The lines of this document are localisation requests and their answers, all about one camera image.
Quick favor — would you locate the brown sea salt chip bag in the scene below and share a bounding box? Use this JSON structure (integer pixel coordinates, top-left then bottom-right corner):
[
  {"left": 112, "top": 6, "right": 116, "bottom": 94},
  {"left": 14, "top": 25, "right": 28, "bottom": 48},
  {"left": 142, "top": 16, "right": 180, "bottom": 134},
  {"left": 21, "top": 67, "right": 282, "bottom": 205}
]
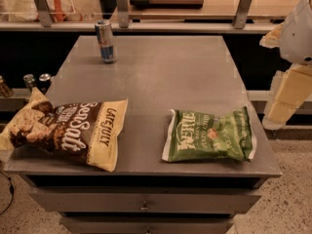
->
[{"left": 0, "top": 89, "right": 128, "bottom": 172}]

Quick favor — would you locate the green jalapeno chip bag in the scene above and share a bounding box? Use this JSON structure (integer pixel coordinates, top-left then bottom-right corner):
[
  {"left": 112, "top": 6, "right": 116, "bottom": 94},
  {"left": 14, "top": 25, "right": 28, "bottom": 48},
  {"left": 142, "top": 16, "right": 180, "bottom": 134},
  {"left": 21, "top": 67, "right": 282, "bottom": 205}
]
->
[{"left": 162, "top": 106, "right": 257, "bottom": 162}]

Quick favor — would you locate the redbull can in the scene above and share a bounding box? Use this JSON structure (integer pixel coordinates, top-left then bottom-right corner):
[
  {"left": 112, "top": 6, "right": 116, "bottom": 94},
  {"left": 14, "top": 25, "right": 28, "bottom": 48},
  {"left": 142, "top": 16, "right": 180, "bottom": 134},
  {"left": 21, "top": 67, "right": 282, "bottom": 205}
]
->
[{"left": 95, "top": 19, "right": 117, "bottom": 63}]

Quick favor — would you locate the white orange bag behind glass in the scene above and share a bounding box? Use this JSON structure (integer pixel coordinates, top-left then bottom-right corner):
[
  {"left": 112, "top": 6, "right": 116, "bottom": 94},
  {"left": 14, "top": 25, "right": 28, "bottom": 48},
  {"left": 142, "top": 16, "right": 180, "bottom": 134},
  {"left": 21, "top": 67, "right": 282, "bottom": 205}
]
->
[{"left": 7, "top": 0, "right": 81, "bottom": 21}]

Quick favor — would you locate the left metal bracket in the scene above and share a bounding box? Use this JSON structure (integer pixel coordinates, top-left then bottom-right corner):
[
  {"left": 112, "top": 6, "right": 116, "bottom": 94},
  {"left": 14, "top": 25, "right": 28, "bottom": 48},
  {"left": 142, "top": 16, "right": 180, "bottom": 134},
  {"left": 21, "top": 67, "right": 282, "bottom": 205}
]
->
[{"left": 34, "top": 0, "right": 54, "bottom": 27}]

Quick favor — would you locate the brown bottle at left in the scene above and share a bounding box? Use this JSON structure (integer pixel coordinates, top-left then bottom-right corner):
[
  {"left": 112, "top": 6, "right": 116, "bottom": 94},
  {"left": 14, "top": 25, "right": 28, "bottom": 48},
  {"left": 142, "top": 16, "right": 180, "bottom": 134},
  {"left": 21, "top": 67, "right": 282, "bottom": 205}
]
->
[{"left": 0, "top": 75, "right": 14, "bottom": 98}]

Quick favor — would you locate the right metal bracket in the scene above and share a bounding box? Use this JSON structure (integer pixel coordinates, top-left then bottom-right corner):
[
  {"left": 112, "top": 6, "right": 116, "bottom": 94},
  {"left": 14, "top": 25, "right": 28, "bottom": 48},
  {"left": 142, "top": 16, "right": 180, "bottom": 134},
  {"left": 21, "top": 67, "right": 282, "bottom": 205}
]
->
[{"left": 232, "top": 0, "right": 253, "bottom": 29}]

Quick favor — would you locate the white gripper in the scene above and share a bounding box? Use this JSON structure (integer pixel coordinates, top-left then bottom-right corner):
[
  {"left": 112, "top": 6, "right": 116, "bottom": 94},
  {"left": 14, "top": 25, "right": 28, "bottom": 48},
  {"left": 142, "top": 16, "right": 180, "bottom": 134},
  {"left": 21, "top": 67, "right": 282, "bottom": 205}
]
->
[{"left": 259, "top": 0, "right": 312, "bottom": 130}]

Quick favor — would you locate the can on left shelf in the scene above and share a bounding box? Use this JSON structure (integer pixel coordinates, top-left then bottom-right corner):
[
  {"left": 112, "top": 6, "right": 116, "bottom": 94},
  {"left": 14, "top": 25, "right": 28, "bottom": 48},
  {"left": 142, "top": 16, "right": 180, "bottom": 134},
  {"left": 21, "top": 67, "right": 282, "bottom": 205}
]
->
[{"left": 23, "top": 74, "right": 37, "bottom": 91}]

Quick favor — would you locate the metal bracket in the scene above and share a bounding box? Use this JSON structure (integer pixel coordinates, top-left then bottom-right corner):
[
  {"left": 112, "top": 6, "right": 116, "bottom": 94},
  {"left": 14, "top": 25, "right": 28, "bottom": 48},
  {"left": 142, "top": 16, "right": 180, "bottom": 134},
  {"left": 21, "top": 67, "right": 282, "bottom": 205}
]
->
[
  {"left": 116, "top": 0, "right": 129, "bottom": 28},
  {"left": 34, "top": 0, "right": 54, "bottom": 27},
  {"left": 232, "top": 0, "right": 253, "bottom": 29}
]

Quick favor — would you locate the black cable on floor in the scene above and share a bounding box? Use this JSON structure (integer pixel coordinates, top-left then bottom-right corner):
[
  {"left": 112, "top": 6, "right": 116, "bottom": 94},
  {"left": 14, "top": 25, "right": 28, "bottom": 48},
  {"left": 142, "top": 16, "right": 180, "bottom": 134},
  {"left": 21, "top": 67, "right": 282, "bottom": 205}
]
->
[{"left": 0, "top": 171, "right": 16, "bottom": 216}]

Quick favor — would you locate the middle metal bracket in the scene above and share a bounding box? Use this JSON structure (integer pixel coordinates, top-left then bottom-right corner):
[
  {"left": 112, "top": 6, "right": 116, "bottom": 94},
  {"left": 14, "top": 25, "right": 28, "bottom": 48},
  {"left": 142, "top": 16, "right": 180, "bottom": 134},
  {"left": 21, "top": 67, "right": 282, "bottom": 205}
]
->
[{"left": 116, "top": 0, "right": 129, "bottom": 28}]

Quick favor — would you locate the dark can on shelf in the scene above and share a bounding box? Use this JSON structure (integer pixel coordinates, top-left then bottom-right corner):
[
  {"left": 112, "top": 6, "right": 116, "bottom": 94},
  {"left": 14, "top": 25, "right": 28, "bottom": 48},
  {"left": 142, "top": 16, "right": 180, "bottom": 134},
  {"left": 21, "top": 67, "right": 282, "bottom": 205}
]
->
[{"left": 39, "top": 73, "right": 52, "bottom": 94}]

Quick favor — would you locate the upper drawer knob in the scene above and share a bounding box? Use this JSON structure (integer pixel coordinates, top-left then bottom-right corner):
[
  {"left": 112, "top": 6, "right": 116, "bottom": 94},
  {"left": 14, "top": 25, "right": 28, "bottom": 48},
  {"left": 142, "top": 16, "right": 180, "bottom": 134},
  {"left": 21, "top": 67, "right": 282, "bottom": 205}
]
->
[{"left": 140, "top": 202, "right": 149, "bottom": 213}]

